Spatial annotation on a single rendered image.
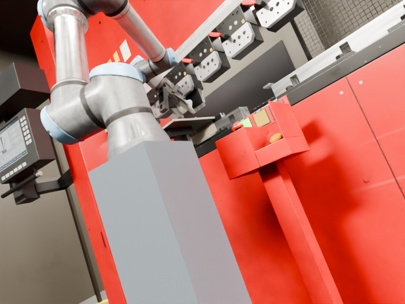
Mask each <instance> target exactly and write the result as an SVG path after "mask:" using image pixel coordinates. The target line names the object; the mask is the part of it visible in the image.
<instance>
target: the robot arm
mask: <svg viewBox="0 0 405 304"><path fill-rule="evenodd" d="M37 9H38V13H39V16H40V17H41V18H42V19H41V20H42V22H43V23H44V24H45V26H46V27H47V28H48V29H49V30H50V31H51V32H53V34H54V54H55V75H56V84H55V85H54V86H53V87H52V89H51V103H50V105H48V106H45V107H44V109H42V111H41V113H40V118H41V121H42V124H43V126H44V128H45V129H46V131H47V132H48V133H49V134H50V135H51V136H52V137H53V138H54V139H55V140H56V141H59V142H60V143H62V144H65V145H73V144H76V143H79V142H83V141H85V139H87V138H89V137H91V136H93V135H95V134H97V133H99V132H101V131H103V130H105V129H107V133H108V153H107V158H108V160H111V159H112V158H114V157H116V156H118V155H120V154H121V153H123V152H124V151H127V150H128V149H130V148H131V147H133V146H135V145H137V144H139V143H140V142H142V141H171V140H170V137H169V136H168V135H167V133H166V132H165V131H164V130H163V128H162V127H161V125H160V124H159V123H158V122H157V120H156V119H155V117H154V114H153V112H152V108H151V106H150V103H149V100H148V97H147V95H146V92H145V88H144V86H143V84H144V83H146V84H147V85H148V86H149V87H150V88H151V89H154V90H155V91H158V90H159V91H158V94H159V111H160V113H165V112H166V111H167V110H170V111H171V112H172V113H174V114H175V115H177V116H179V117H181V118H183V119H184V118H186V117H185V116H184V115H183V107H184V108H185V109H186V110H188V111H189V112H190V113H193V114H195V111H194V109H193V108H192V100H185V99H184V98H183V97H182V96H183V94H184V92H185V91H184V90H183V89H182V88H181V87H180V86H179V85H178V84H176V85H174V84H172V83H171V82H170V81H169V80H168V79H167V78H166V77H165V78H164V79H163V77H162V76H161V73H163V72H165V71H167V70H169V69H172V68H173V67H175V66H176V65H178V57H177V55H176V53H175V52H174V50H173V49H172V48H168V49H165V48H164V47H163V45H162V44H161V43H160V42H159V40H158V39H157V38H156V36H155V35H154V34H153V33H152V31H151V30H150V29H149V28H148V26H147V25H146V23H144V21H143V20H142V18H141V17H140V16H139V15H138V14H137V12H136V11H135V9H134V8H133V7H132V6H131V4H130V3H129V0H39V1H38V4H37ZM99 12H103V13H104V14H105V15H106V16H107V17H112V18H113V19H114V20H115V21H116V23H117V24H118V25H119V26H120V27H121V28H122V29H123V30H124V31H125V32H126V34H127V35H128V36H129V37H130V38H131V39H132V40H133V42H134V43H135V44H136V45H137V46H138V47H139V48H140V49H141V50H142V51H143V53H144V54H145V55H146V56H147V57H148V58H149V59H148V60H145V59H143V58H142V57H141V56H139V55H138V56H136V58H135V59H134V60H133V61H132V62H131V63H130V64H126V63H116V62H114V63H106V64H103V65H99V66H97V67H95V68H93V69H92V70H91V72H90V74H89V67H88V61H87V51H86V42H85V37H84V35H85V34H86V32H87V30H88V27H89V24H88V19H89V18H91V17H92V16H94V15H96V14H97V13H99ZM90 81H91V82H90ZM178 87H179V88H180V89H181V90H182V91H181V90H180V89H179V88H178ZM178 103H180V107H178V106H177V105H176V104H178Z"/></svg>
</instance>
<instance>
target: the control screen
mask: <svg viewBox="0 0 405 304"><path fill-rule="evenodd" d="M26 154H28V153H27V149H26V146H25V142H24V137H23V135H22V130H21V128H20V124H19V120H18V117H17V118H16V119H15V120H14V121H12V122H11V123H10V124H9V125H8V126H6V127H5V128H3V129H2V130H1V131H0V172H1V171H3V170H4V169H6V168H7V167H8V166H10V165H11V164H13V163H15V162H16V161H17V160H19V159H20V158H21V157H23V156H24V155H26ZM4 157H5V161H2V159H3V158H4Z"/></svg>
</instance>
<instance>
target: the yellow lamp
mask: <svg viewBox="0 0 405 304"><path fill-rule="evenodd" d="M253 117H254V120H255V122H256V124H257V126H258V127H261V126H263V125H265V124H267V123H269V122H270V121H269V118H268V116H267V114H266V112H265V109H264V110H262V111H260V112H258V113H256V114H255V115H253Z"/></svg>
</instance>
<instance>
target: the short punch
mask: <svg viewBox="0 0 405 304"><path fill-rule="evenodd" d="M186 100H192V108H193V109H194V111H195V113H196V112H197V111H199V110H200V109H202V108H203V107H204V106H205V99H204V97H203V94H202V92H201V89H197V90H195V91H194V92H193V93H191V94H190V95H189V96H188V97H187V98H186Z"/></svg>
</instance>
